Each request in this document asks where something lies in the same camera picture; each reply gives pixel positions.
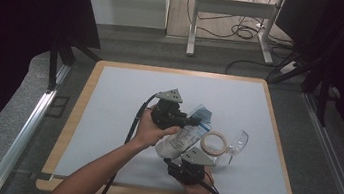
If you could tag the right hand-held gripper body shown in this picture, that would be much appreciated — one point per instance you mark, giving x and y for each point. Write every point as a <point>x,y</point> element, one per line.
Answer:
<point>189,170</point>

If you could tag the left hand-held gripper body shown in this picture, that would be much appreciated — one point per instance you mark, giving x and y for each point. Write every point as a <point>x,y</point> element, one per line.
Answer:
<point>167,113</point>

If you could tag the white and blue pouch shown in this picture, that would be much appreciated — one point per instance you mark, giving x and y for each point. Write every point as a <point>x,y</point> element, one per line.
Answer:
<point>184,139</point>

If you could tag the clear round plastic lid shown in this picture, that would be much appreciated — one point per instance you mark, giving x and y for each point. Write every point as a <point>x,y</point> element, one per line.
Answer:
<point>239,141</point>

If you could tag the person's right hand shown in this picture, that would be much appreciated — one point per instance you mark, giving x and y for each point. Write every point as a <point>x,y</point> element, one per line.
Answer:
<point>198,191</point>

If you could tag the person's left hand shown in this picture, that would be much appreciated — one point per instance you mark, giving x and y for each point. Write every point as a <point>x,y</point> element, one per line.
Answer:
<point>148,131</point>

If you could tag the beige tape roll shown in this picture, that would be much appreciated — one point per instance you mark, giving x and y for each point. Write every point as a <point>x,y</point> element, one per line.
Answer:
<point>205,147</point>

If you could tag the pale grey table mat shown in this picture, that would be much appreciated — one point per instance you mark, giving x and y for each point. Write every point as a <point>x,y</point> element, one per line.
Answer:
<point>118,103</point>

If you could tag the white power strip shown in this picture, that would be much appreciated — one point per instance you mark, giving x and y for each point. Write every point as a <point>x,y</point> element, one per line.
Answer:
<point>287,67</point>

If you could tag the black tripod stand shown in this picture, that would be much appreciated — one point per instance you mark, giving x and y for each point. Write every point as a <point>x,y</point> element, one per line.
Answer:
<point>323,96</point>
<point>55,58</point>

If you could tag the white metal desk frame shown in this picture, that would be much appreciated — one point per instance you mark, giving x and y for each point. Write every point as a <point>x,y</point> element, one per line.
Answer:
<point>235,8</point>

